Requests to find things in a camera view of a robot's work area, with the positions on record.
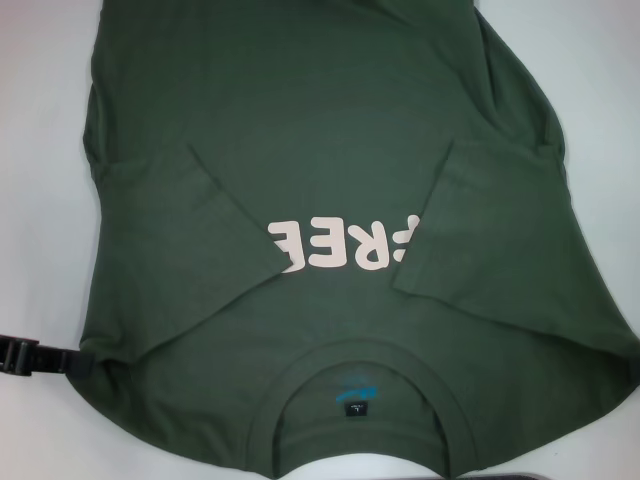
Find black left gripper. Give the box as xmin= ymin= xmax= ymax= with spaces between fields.
xmin=0 ymin=334 xmax=94 ymax=379

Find dark green FREE t-shirt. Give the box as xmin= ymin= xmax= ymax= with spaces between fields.
xmin=69 ymin=0 xmax=640 ymax=463

